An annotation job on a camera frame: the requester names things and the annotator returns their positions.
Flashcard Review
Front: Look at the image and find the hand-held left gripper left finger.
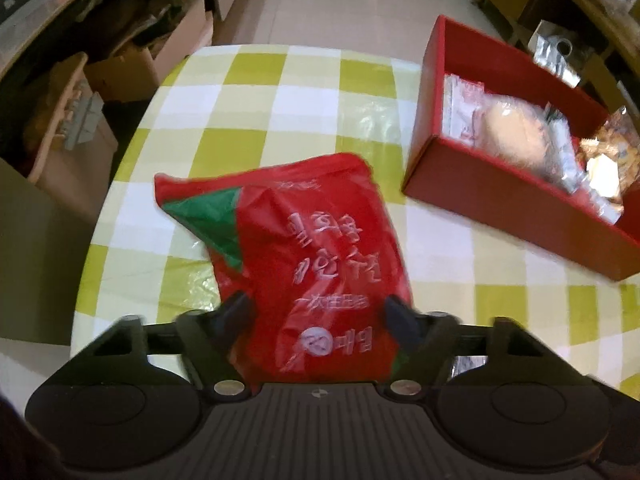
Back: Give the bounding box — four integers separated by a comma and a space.
54, 291, 254, 400

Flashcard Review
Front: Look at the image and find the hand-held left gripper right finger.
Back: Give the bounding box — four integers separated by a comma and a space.
382, 295, 596, 399

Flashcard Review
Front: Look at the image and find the red plastic bag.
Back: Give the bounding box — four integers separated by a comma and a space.
153, 152, 416, 387

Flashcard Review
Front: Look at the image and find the red cardboard box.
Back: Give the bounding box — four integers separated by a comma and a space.
401, 14, 640, 282

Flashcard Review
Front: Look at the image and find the clear bread packet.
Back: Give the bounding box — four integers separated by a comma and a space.
472, 95, 557, 177

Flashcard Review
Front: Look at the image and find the clear waffle cookie packet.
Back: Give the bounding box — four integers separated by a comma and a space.
579, 106, 640, 202

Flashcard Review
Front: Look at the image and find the large brown cardboard box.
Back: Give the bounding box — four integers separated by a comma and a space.
0, 157, 119, 347

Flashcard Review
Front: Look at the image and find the yellow checkered tablecloth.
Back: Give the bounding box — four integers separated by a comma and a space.
70, 44, 640, 402

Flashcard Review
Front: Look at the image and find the long white snack packet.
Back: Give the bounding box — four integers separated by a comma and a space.
442, 73, 487, 149

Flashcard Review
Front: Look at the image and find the silver snack packet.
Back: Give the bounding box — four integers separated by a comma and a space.
543, 103, 594, 197

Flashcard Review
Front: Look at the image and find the open brown cardboard box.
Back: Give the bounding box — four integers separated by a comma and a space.
84, 0, 214, 104

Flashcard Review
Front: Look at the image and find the silver foil bag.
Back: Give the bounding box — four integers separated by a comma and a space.
529, 19, 584, 87

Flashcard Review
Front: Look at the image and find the dark desk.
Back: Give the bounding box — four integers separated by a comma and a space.
0, 0, 222, 78

